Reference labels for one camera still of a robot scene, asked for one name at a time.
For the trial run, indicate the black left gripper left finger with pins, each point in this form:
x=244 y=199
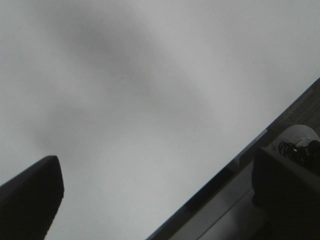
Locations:
x=30 y=201

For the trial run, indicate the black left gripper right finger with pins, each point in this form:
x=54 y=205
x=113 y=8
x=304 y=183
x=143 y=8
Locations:
x=288 y=194

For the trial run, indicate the white microwave door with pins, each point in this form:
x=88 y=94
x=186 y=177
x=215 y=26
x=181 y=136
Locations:
x=144 y=101

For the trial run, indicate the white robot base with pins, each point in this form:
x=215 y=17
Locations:
x=294 y=138

